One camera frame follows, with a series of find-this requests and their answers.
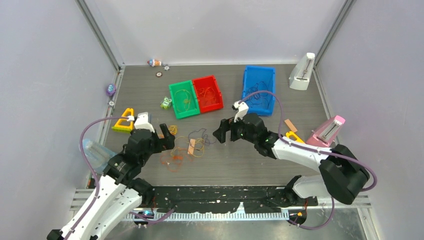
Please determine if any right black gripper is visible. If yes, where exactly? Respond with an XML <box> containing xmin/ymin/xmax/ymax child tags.
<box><xmin>213</xmin><ymin>112</ymin><xmax>257</xmax><ymax>145</ymax></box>

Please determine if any orange cable bundle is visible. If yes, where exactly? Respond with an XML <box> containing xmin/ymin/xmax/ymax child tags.
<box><xmin>159</xmin><ymin>124</ymin><xmax>206</xmax><ymax>173</ymax></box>

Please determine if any purple thin cable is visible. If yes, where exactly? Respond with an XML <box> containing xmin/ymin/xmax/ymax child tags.
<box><xmin>188</xmin><ymin>127</ymin><xmax>218</xmax><ymax>147</ymax></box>

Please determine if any yellow cable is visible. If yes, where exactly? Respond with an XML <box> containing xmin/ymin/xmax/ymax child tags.
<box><xmin>174</xmin><ymin>88</ymin><xmax>196</xmax><ymax>114</ymax></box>

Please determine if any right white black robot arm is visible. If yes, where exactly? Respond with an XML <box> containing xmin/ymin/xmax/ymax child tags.
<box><xmin>213</xmin><ymin>113</ymin><xmax>370</xmax><ymax>205</ymax></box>

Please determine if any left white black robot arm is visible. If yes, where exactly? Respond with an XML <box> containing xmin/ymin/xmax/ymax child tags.
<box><xmin>46</xmin><ymin>123</ymin><xmax>175</xmax><ymax>240</ymax></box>

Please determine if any small wooden block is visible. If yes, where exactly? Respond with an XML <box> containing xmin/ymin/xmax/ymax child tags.
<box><xmin>187</xmin><ymin>138</ymin><xmax>196</xmax><ymax>156</ymax></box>

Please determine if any red plastic bin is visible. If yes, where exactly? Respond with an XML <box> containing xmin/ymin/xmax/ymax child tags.
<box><xmin>192</xmin><ymin>75</ymin><xmax>224</xmax><ymax>114</ymax></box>

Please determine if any green plastic bin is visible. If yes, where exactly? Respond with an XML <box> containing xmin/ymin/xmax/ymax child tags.
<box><xmin>168</xmin><ymin>80</ymin><xmax>200</xmax><ymax>120</ymax></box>

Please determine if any blue plastic bin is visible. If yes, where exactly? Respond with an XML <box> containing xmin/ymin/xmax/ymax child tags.
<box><xmin>241</xmin><ymin>65</ymin><xmax>276</xmax><ymax>117</ymax></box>

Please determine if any yellow orange toy piece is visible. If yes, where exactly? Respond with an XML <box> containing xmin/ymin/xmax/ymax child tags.
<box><xmin>285</xmin><ymin>131</ymin><xmax>305</xmax><ymax>144</ymax></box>

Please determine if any clear plastic bottle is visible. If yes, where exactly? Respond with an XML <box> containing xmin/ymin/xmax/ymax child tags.
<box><xmin>82</xmin><ymin>138</ymin><xmax>117</xmax><ymax>174</ymax></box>

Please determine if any purple round toy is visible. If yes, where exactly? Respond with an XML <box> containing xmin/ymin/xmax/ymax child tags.
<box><xmin>106</xmin><ymin>83</ymin><xmax>117</xmax><ymax>97</ymax></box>

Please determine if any small figurine toy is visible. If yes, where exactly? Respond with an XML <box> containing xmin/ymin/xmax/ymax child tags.
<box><xmin>146</xmin><ymin>59</ymin><xmax>162</xmax><ymax>67</ymax></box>

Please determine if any white metronome box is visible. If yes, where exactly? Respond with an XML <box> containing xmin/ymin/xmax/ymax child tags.
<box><xmin>289</xmin><ymin>52</ymin><xmax>316</xmax><ymax>91</ymax></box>

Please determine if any pink metronome box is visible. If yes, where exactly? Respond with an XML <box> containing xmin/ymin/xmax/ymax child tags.
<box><xmin>306</xmin><ymin>115</ymin><xmax>346</xmax><ymax>147</ymax></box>

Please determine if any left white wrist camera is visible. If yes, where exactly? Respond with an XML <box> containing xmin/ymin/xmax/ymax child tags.
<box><xmin>126</xmin><ymin>112</ymin><xmax>156</xmax><ymax>133</ymax></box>

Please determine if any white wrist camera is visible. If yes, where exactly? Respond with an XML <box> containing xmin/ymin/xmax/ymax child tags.
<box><xmin>232</xmin><ymin>100</ymin><xmax>249</xmax><ymax>123</ymax></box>
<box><xmin>126</xmin><ymin>112</ymin><xmax>156</xmax><ymax>133</ymax></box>

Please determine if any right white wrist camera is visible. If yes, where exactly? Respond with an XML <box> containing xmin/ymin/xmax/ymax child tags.
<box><xmin>232</xmin><ymin>100</ymin><xmax>249</xmax><ymax>123</ymax></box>

